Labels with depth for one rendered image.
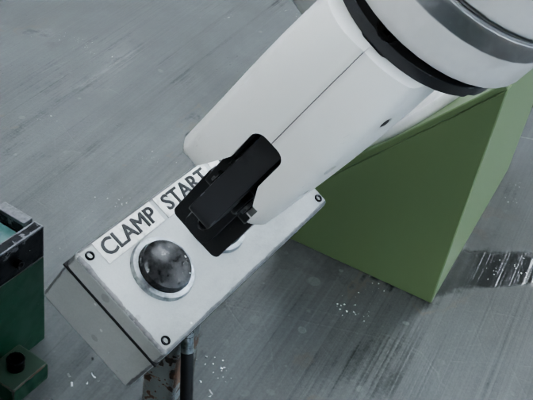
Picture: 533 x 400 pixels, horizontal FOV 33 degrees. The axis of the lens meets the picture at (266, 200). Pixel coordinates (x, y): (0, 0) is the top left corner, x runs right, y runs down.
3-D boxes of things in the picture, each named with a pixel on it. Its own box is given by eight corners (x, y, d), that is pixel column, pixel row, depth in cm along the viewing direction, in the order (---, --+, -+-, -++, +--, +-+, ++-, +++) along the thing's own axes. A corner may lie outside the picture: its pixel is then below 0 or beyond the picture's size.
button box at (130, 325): (125, 391, 49) (168, 355, 45) (39, 294, 49) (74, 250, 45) (288, 236, 61) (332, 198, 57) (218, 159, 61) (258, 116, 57)
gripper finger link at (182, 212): (247, 132, 40) (180, 204, 44) (205, 163, 37) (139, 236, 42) (295, 185, 40) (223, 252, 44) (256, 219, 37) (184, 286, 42)
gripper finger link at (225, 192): (330, 70, 33) (329, 86, 38) (175, 210, 33) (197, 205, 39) (351, 94, 33) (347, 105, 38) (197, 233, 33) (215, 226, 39)
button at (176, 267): (155, 313, 47) (170, 298, 46) (117, 271, 47) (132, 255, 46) (189, 282, 49) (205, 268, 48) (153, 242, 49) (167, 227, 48)
